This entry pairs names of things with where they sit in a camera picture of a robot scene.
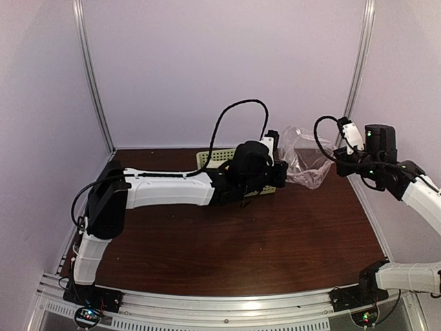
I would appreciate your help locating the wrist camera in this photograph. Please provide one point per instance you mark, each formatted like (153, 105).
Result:
(351, 135)
(270, 140)

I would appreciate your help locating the green plastic basket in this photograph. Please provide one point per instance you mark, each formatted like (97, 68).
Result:
(220, 156)

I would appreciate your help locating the right circuit board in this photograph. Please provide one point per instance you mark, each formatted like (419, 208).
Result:
(365, 318)

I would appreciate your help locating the left circuit board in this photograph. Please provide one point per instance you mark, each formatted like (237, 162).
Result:
(86, 317)

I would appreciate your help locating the left aluminium frame post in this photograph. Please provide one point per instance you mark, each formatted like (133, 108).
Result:
(79, 18)

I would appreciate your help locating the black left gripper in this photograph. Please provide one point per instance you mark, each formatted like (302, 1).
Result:
(280, 181)

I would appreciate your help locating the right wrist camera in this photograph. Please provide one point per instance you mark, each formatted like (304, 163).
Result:
(351, 135)

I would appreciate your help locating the right aluminium frame post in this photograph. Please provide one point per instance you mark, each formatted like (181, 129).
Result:
(366, 32)

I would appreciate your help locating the aluminium front rail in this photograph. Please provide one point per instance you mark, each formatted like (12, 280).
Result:
(311, 310)

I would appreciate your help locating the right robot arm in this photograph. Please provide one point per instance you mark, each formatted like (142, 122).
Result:
(372, 155)

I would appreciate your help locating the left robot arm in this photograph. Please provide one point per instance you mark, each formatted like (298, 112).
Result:
(252, 168)

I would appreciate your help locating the circuit board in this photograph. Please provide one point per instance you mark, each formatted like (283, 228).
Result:
(86, 317)
(365, 318)

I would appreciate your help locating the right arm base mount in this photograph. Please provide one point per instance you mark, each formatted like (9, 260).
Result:
(355, 293)

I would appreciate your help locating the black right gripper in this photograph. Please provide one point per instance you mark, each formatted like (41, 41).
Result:
(343, 170)

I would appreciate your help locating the aluminium frame post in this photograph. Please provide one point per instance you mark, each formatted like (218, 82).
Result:
(366, 32)
(79, 18)

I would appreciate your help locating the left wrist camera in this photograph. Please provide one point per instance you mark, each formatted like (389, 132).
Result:
(270, 140)

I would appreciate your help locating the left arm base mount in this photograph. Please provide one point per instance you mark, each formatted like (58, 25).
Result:
(92, 296)

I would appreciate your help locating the clear zip top bag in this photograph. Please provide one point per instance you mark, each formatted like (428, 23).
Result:
(307, 165)

